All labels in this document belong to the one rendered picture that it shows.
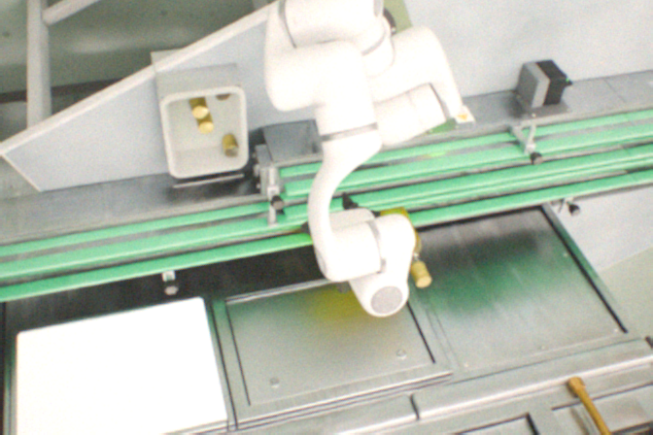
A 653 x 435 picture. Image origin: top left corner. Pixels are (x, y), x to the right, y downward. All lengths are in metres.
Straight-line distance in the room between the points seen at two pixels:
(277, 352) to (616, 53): 1.12
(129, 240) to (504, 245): 0.93
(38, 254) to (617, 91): 1.43
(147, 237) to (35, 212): 0.25
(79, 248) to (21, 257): 0.12
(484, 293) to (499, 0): 0.69
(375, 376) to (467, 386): 0.20
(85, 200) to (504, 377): 0.99
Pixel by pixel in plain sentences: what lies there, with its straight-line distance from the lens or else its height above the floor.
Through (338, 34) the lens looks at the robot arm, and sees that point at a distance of 1.12.
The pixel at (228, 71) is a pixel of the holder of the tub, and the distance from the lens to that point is 1.59.
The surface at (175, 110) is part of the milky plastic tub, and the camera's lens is 1.64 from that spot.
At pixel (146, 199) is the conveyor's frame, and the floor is 0.83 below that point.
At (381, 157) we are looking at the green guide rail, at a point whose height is 0.90.
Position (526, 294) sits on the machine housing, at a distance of 1.88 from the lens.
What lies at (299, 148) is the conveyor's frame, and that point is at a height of 0.85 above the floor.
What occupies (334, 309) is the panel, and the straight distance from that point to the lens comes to 1.72.
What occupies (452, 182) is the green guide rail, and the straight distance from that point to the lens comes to 1.77.
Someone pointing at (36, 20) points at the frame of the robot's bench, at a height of 0.21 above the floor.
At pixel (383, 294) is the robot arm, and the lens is 1.10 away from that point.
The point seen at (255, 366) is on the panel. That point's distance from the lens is 1.63.
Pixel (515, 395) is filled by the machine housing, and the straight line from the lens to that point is 1.68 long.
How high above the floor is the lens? 2.07
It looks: 43 degrees down
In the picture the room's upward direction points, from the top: 158 degrees clockwise
